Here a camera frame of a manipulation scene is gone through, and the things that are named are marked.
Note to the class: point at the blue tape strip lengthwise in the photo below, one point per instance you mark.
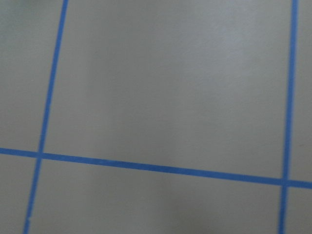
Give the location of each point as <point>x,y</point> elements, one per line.
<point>45,120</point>

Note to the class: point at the blue tape strip crosswise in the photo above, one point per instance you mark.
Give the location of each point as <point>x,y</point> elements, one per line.
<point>160,168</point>

